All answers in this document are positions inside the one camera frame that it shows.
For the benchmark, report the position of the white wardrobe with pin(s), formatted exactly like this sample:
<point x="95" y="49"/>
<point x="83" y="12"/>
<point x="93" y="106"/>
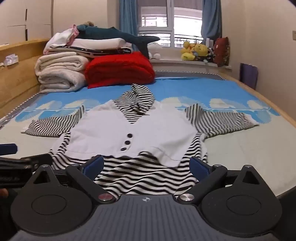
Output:
<point x="25" y="16"/>

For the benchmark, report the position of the yellow plush toy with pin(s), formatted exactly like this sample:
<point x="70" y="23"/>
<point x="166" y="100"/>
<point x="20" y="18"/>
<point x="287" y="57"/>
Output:
<point x="188" y="52"/>
<point x="201" y="50"/>

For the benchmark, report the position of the blue and white bed mat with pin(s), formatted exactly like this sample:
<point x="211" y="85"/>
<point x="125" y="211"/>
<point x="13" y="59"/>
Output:
<point x="242" y="148"/>

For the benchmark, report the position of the pink and white cloth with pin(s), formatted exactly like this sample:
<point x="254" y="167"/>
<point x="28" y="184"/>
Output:
<point x="62" y="38"/>

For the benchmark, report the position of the teal shark plush toy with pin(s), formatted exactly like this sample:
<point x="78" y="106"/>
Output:
<point x="111" y="34"/>

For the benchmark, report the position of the window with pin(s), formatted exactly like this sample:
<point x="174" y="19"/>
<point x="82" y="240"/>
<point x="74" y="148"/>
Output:
<point x="171" y="20"/>

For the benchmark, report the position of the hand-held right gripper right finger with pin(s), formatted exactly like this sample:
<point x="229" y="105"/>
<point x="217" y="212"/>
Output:
<point x="199" y="169"/>

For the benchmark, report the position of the wall switch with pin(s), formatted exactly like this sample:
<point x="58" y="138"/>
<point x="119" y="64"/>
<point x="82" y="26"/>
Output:
<point x="294" y="35"/>

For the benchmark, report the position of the striped shirt with white vest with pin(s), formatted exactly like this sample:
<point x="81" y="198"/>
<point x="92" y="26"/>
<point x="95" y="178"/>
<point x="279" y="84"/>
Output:
<point x="104" y="129"/>

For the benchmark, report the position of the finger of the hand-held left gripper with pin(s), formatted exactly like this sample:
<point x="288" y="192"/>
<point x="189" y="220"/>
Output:
<point x="8" y="149"/>

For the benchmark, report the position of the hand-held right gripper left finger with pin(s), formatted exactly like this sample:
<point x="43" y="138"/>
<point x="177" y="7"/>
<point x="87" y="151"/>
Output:
<point x="93" y="166"/>

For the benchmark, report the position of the white plush toy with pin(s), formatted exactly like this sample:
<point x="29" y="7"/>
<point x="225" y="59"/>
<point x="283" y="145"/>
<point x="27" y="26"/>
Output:
<point x="155" y="51"/>

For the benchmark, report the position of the wooden headboard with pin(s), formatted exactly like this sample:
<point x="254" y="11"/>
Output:
<point x="18" y="81"/>

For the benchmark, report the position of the red folded blanket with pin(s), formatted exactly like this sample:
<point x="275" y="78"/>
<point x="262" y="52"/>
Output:
<point x="120" y="69"/>

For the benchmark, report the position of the tissue pack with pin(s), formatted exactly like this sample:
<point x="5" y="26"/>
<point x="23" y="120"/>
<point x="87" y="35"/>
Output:
<point x="11" y="59"/>

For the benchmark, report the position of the white windowsill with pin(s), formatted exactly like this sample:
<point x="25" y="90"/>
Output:
<point x="175" y="62"/>

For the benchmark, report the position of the red cushion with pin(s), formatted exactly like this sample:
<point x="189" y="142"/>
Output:
<point x="222" y="52"/>

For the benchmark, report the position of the blue curtain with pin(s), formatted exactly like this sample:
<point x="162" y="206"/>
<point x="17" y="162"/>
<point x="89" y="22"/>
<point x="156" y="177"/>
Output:
<point x="211" y="18"/>
<point x="128" y="20"/>

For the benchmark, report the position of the purple folder by wall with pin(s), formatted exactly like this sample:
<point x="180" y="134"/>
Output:
<point x="249" y="75"/>

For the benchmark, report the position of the white folded fleece blanket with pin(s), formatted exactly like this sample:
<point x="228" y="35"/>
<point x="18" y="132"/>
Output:
<point x="60" y="69"/>

